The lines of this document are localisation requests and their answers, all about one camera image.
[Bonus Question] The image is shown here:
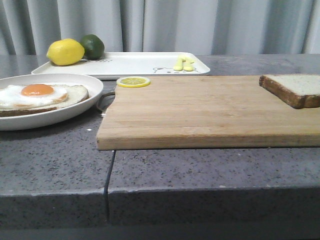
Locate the white rectangular tray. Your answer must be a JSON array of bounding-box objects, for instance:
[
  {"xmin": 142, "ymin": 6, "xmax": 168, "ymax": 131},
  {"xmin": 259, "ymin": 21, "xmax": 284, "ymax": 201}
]
[{"xmin": 31, "ymin": 52, "xmax": 210, "ymax": 80}]

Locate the green lime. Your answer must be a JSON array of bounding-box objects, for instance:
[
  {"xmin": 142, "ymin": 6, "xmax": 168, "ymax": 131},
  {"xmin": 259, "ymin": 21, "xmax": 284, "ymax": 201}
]
[{"xmin": 80, "ymin": 34, "xmax": 105, "ymax": 60}]

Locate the white round plate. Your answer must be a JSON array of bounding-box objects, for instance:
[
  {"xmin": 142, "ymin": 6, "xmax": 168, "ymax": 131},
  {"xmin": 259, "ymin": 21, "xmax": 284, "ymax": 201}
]
[{"xmin": 0, "ymin": 73, "xmax": 103, "ymax": 131}]

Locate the wooden cutting board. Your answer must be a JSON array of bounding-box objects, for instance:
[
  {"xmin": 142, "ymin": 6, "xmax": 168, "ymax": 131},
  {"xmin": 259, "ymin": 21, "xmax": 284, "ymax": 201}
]
[{"xmin": 96, "ymin": 75, "xmax": 320, "ymax": 150}]

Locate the lemon slice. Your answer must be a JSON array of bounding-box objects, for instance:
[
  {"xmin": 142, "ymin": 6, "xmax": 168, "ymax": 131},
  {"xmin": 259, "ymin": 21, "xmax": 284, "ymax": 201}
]
[{"xmin": 116, "ymin": 76, "xmax": 151, "ymax": 88}]

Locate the metal cutting board handle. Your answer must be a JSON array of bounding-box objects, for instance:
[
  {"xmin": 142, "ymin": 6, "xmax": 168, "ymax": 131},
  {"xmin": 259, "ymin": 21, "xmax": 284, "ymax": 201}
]
[{"xmin": 95, "ymin": 91, "xmax": 116, "ymax": 113}]

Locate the grey curtain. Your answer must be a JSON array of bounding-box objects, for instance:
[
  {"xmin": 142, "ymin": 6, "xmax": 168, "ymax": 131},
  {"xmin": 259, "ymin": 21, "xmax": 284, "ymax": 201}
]
[{"xmin": 0, "ymin": 0, "xmax": 320, "ymax": 55}]

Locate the front yellow lemon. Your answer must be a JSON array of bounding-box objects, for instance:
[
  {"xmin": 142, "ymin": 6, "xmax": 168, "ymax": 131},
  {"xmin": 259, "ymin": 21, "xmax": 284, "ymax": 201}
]
[{"xmin": 46, "ymin": 38, "xmax": 85, "ymax": 66}]

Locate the pale yellow plastic spoon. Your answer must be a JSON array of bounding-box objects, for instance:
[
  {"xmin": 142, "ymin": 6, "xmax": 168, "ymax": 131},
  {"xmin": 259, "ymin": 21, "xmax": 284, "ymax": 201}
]
[{"xmin": 183, "ymin": 56, "xmax": 194, "ymax": 72}]

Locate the fried egg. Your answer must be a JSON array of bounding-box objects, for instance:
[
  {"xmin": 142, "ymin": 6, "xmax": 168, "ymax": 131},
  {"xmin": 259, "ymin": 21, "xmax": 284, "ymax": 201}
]
[{"xmin": 0, "ymin": 84, "xmax": 68, "ymax": 110}]

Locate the pale yellow plastic fork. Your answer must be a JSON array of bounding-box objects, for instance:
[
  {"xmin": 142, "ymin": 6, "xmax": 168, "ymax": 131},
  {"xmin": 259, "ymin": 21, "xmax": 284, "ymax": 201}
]
[{"xmin": 173, "ymin": 56, "xmax": 185, "ymax": 71}]

